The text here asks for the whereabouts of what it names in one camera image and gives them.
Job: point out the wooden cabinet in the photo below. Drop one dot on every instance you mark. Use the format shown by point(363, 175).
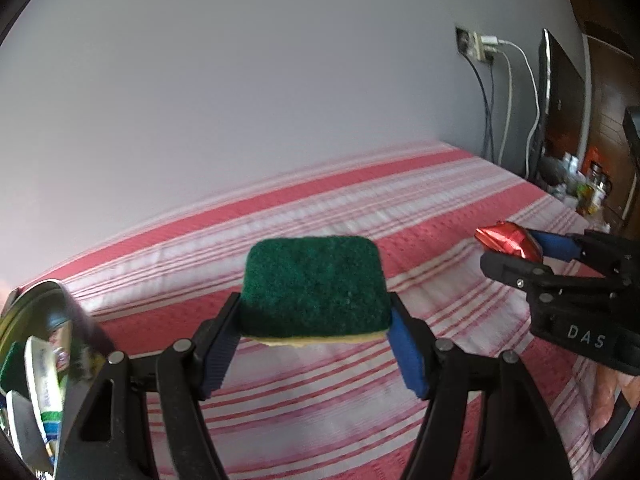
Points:
point(610, 110)

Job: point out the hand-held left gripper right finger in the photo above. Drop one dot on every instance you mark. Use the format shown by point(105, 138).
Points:
point(407, 355)

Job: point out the person's right hand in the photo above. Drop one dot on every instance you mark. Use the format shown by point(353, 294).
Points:
point(607, 390)

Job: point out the red white striped tablecloth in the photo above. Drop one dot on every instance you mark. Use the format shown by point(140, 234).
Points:
point(325, 410)

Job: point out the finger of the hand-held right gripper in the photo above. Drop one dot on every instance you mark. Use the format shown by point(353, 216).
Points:
point(557, 245)
point(505, 265)

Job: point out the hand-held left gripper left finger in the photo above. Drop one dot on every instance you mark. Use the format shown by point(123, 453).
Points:
point(222, 355)

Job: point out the cluster of bottles and jars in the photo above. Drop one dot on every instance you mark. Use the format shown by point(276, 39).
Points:
point(585, 190)

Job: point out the yellow green sponge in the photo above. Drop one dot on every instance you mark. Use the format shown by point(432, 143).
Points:
point(315, 285)
point(7, 367)

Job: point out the black monitor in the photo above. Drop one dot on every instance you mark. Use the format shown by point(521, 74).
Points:
point(565, 100)

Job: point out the white charger plug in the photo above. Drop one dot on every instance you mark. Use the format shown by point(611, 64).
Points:
point(485, 47)

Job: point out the red foil snack packet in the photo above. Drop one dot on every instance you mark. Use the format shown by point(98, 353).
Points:
point(505, 240)

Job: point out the round metal tin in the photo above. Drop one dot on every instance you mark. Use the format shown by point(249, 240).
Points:
point(87, 327)

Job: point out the white tissue pack gold band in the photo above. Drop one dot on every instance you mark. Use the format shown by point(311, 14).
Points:
point(42, 380)

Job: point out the wall outlet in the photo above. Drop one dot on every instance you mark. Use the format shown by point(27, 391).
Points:
point(463, 40)

